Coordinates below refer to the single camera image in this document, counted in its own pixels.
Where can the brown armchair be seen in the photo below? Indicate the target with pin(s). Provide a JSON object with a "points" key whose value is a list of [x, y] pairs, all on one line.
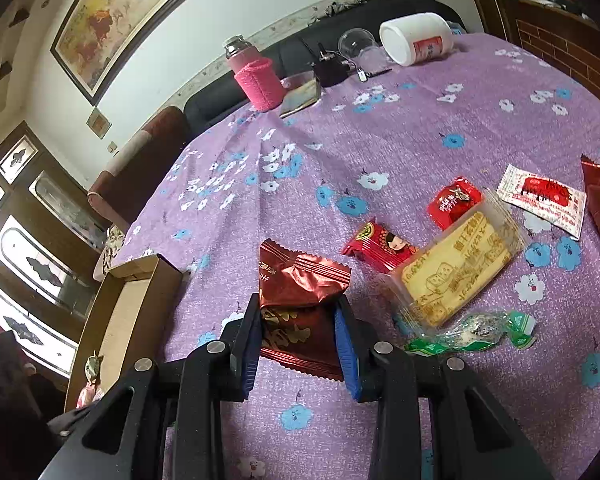
{"points": [[145, 160]]}

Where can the clear plastic cup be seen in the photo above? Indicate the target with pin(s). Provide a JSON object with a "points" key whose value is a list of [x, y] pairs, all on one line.
{"points": [[357, 42]]}

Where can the floral cloth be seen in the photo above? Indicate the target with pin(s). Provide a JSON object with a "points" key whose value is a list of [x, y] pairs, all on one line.
{"points": [[109, 250]]}

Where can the white and red snack packet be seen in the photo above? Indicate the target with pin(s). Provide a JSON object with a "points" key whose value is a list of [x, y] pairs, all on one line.
{"points": [[542, 195]]}

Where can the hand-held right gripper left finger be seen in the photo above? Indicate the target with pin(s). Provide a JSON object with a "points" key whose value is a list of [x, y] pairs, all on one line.
{"points": [[245, 355]]}

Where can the glass door wooden cabinet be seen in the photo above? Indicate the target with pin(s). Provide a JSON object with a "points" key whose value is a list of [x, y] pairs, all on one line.
{"points": [[20, 200]]}

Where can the red snack packet with figure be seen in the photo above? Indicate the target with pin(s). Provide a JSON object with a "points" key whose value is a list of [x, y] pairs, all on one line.
{"points": [[380, 250]]}

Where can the black leather sofa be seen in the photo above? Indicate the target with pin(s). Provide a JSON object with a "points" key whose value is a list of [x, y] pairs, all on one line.
{"points": [[290, 50]]}

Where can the green and white twisted candy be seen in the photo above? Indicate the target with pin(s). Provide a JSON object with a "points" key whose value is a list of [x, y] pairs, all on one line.
{"points": [[470, 335]]}

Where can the white plastic jar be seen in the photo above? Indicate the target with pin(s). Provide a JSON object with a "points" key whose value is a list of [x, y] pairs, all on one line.
{"points": [[417, 37]]}

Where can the small black object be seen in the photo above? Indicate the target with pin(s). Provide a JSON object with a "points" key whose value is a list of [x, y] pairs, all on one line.
{"points": [[330, 72]]}

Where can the clear biscuit packet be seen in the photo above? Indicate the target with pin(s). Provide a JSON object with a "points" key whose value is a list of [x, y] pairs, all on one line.
{"points": [[455, 270]]}

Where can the small bright red snack packet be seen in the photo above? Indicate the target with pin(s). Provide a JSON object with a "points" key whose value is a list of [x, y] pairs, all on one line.
{"points": [[452, 202]]}

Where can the purple floral tablecloth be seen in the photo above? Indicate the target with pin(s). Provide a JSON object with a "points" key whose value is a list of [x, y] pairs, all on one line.
{"points": [[380, 135]]}

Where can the bottle with pink sleeve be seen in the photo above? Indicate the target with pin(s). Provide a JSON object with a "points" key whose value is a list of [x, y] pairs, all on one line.
{"points": [[257, 80]]}

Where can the person's dark red clothing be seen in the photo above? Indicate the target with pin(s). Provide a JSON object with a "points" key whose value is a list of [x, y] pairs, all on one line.
{"points": [[10, 410]]}

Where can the small key tag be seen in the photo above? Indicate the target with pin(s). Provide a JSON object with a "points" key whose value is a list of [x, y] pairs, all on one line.
{"points": [[364, 75]]}

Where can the small flat booklet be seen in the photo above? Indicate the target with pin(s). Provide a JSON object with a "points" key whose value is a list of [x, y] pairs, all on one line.
{"points": [[300, 99]]}

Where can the shallow cardboard box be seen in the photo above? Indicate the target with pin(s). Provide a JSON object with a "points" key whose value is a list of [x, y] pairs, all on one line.
{"points": [[125, 310]]}

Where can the framed painting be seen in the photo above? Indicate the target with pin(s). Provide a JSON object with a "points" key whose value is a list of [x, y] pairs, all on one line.
{"points": [[115, 15]]}

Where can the wooden display cabinet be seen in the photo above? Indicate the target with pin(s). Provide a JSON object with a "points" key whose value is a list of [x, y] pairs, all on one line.
{"points": [[555, 50]]}

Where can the small framed wall picture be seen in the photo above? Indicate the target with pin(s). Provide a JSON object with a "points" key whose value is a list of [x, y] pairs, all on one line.
{"points": [[98, 122]]}

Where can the brown candy with green wrapper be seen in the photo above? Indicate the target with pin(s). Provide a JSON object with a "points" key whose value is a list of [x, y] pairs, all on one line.
{"points": [[93, 366]]}

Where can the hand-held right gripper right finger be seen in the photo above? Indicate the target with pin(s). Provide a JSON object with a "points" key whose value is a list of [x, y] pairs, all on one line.
{"points": [[349, 355]]}

